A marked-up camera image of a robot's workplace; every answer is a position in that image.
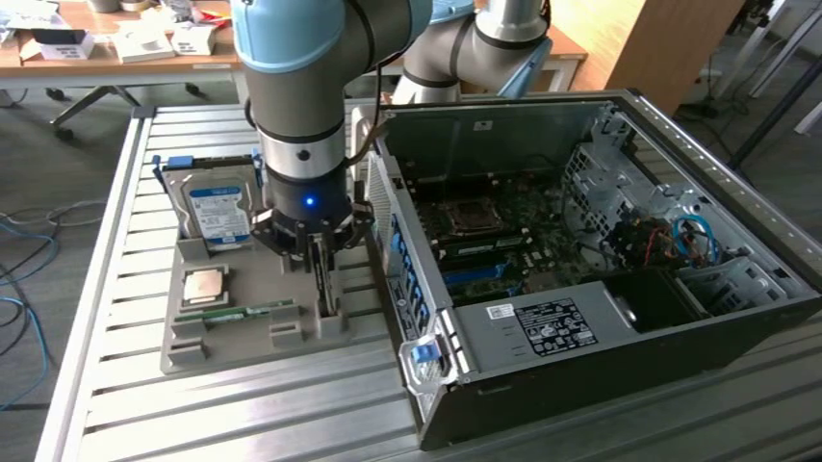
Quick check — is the hard disk with blue caddy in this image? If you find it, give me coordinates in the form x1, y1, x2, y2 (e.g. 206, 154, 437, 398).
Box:
152, 148, 266, 252

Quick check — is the grey floor cable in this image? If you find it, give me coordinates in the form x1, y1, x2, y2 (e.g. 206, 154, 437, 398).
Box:
0, 199, 108, 228

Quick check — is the blue expansion slot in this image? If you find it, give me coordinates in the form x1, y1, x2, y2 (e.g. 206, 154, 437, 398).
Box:
442, 267, 507, 286

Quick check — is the wooden cabinet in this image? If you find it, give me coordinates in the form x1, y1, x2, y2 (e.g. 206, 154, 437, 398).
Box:
551, 0, 750, 116

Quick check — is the red wire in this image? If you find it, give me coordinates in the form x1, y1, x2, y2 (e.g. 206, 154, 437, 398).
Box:
647, 225, 675, 264

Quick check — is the black open PC case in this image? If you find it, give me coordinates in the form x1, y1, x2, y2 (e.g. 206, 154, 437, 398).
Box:
350, 88, 822, 452

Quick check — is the wooden desk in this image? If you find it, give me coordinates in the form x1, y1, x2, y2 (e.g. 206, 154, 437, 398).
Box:
0, 0, 590, 105

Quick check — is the small white labelled box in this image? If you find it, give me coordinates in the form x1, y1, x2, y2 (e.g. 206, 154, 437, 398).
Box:
170, 24, 219, 57

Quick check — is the white box with black lid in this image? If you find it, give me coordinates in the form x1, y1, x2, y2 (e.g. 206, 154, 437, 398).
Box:
30, 28, 96, 62

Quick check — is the grey power supply unit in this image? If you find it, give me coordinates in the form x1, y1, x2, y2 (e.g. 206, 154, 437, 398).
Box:
451, 281, 638, 372

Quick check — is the CPU socket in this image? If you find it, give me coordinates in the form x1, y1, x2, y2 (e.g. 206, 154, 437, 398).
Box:
441, 197, 507, 233

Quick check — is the green graphics card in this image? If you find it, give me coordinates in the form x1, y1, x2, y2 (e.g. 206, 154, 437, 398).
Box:
306, 240, 342, 320

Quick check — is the silver disk bay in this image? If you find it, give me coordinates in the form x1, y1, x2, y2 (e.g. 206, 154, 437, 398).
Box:
673, 256, 790, 317

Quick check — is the loose papers pile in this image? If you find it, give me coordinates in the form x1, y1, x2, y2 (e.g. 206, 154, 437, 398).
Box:
0, 7, 71, 35

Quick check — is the silver CPU chip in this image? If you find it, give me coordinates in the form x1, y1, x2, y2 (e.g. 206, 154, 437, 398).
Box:
182, 268, 227, 305

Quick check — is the grey parts rack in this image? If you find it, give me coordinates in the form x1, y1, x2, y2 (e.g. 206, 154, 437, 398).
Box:
158, 225, 354, 375

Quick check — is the green motherboard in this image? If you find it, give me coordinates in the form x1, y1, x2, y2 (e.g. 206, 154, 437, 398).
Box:
410, 173, 615, 308

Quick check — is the black camera cable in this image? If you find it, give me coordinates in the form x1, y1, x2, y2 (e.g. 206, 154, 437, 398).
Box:
345, 0, 417, 169

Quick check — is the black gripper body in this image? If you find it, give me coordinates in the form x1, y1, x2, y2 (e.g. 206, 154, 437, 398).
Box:
264, 169, 359, 238

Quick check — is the perforated metal drive cage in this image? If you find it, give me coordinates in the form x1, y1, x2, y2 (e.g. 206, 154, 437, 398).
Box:
559, 141, 667, 235

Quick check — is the loose green RAM stick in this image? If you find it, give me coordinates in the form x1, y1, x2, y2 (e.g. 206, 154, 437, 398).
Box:
174, 300, 295, 322

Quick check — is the blue data wire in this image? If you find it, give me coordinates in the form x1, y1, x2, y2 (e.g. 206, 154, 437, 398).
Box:
671, 214, 722, 270

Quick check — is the blue floor cable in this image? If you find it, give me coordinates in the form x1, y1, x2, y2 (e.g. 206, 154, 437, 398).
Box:
0, 295, 52, 411
0, 218, 60, 288

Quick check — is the flat white box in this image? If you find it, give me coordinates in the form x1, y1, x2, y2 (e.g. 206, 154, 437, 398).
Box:
110, 22, 178, 64

